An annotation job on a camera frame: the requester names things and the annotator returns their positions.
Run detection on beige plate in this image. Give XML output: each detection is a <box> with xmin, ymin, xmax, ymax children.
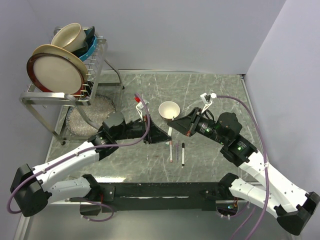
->
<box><xmin>32</xmin><ymin>44</ymin><xmax>88</xmax><ymax>82</ymax></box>

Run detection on metal dish rack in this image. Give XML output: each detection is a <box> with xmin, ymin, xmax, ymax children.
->
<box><xmin>19</xmin><ymin>32</ymin><xmax>125</xmax><ymax>145</ymax></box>

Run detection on white pen black tip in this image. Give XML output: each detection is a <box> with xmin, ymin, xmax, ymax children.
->
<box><xmin>181</xmin><ymin>142</ymin><xmax>185</xmax><ymax>168</ymax></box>

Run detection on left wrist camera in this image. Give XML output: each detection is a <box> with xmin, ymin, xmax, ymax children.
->
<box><xmin>134</xmin><ymin>96</ymin><xmax>149</xmax><ymax>121</ymax></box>

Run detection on red rimmed white plate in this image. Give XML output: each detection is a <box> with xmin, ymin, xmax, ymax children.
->
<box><xmin>26</xmin><ymin>53</ymin><xmax>84</xmax><ymax>95</ymax></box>

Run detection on aluminium rail frame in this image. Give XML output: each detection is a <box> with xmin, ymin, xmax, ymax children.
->
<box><xmin>12</xmin><ymin>73</ymin><xmax>301</xmax><ymax>240</ymax></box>

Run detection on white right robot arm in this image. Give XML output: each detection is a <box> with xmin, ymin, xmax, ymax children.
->
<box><xmin>168</xmin><ymin>107</ymin><xmax>320</xmax><ymax>236</ymax></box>

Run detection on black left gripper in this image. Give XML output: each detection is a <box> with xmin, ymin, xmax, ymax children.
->
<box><xmin>113</xmin><ymin>114</ymin><xmax>172</xmax><ymax>144</ymax></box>

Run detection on black base bar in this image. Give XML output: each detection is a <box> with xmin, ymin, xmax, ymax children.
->
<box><xmin>84</xmin><ymin>182</ymin><xmax>236</xmax><ymax>212</ymax></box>

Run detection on white pen green end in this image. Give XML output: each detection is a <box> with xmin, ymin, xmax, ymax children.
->
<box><xmin>165</xmin><ymin>127</ymin><xmax>173</xmax><ymax>145</ymax></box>

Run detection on blue dish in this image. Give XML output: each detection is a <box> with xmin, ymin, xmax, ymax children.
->
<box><xmin>78</xmin><ymin>35</ymin><xmax>98</xmax><ymax>62</ymax></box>

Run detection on small cream bowl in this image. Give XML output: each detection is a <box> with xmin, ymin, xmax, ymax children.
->
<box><xmin>158</xmin><ymin>101</ymin><xmax>181</xmax><ymax>121</ymax></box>

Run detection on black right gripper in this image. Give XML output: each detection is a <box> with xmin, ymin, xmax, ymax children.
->
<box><xmin>167</xmin><ymin>106</ymin><xmax>227</xmax><ymax>145</ymax></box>

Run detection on white pen purple tip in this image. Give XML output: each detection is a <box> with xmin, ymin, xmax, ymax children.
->
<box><xmin>175</xmin><ymin>142</ymin><xmax>179</xmax><ymax>163</ymax></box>

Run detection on black dish in rack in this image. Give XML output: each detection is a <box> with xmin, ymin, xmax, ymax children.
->
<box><xmin>73</xmin><ymin>26</ymin><xmax>95</xmax><ymax>56</ymax></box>

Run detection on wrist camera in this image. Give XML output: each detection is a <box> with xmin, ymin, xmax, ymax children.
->
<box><xmin>200</xmin><ymin>93</ymin><xmax>217</xmax><ymax>114</ymax></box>
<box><xmin>134</xmin><ymin>96</ymin><xmax>149</xmax><ymax>121</ymax></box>

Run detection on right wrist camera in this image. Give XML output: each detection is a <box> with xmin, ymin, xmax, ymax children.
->
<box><xmin>200</xmin><ymin>93</ymin><xmax>217</xmax><ymax>114</ymax></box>

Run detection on speckled grey plate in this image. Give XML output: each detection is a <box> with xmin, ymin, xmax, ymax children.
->
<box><xmin>65</xmin><ymin>94</ymin><xmax>116</xmax><ymax>137</ymax></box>

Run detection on white pen pink end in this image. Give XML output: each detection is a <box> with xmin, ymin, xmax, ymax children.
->
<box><xmin>169</xmin><ymin>141</ymin><xmax>173</xmax><ymax>163</ymax></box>

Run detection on large beige bowl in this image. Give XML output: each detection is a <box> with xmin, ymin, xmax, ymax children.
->
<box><xmin>51</xmin><ymin>23</ymin><xmax>87</xmax><ymax>52</ymax></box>

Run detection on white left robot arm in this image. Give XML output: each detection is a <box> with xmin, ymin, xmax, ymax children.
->
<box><xmin>7</xmin><ymin>112</ymin><xmax>172</xmax><ymax>217</ymax></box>

